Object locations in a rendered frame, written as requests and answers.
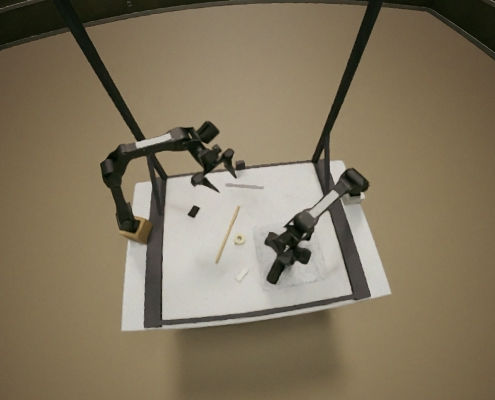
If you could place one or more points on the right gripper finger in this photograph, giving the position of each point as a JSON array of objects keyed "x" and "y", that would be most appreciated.
[
  {"x": 229, "y": 167},
  {"x": 209, "y": 184}
]

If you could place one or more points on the cream tape roll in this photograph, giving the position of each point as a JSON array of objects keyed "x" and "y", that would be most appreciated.
[{"x": 237, "y": 236}]

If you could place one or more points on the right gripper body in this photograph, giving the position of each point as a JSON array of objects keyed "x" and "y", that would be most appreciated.
[{"x": 198, "y": 176}]

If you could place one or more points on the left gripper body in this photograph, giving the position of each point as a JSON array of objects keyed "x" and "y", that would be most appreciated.
[{"x": 303, "y": 254}]

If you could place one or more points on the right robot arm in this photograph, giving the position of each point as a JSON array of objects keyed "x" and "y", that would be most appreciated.
[{"x": 173, "y": 140}]

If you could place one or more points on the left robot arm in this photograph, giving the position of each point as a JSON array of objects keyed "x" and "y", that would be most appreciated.
[{"x": 306, "y": 220}]

